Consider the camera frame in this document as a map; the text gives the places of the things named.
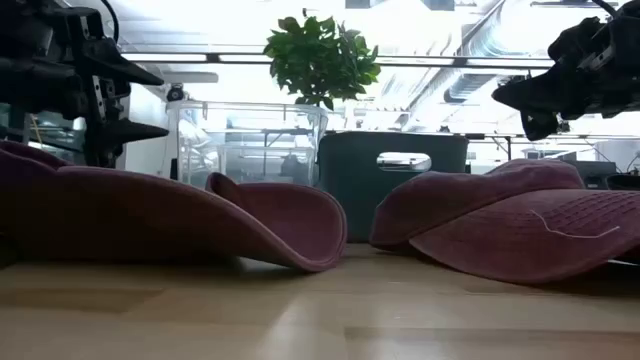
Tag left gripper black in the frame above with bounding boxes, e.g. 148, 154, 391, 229
0, 0, 170, 169

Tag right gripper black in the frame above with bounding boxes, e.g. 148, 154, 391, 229
491, 2, 640, 142

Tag maroon cap with thread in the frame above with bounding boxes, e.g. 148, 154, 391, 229
369, 158, 640, 286

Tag black equipment case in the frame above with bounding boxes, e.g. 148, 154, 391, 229
564, 159, 622, 190

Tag black round container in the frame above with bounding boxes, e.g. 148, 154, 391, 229
606, 173, 640, 191

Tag clear plastic bin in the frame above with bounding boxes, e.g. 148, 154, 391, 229
166, 99, 330, 189

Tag green leafy plant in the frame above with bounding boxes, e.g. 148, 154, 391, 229
263, 14, 382, 112

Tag ribbed silver ceiling duct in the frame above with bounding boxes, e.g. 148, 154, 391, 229
407, 0, 566, 117

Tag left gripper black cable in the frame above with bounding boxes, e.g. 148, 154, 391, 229
99, 0, 121, 44

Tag yellow cable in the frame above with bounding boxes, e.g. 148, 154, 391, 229
28, 113, 44, 147

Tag black glazed shelving frame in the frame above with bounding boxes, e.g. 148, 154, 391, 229
0, 102, 87, 165

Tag dark teal bin with handle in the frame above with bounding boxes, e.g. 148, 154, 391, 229
315, 130, 470, 245

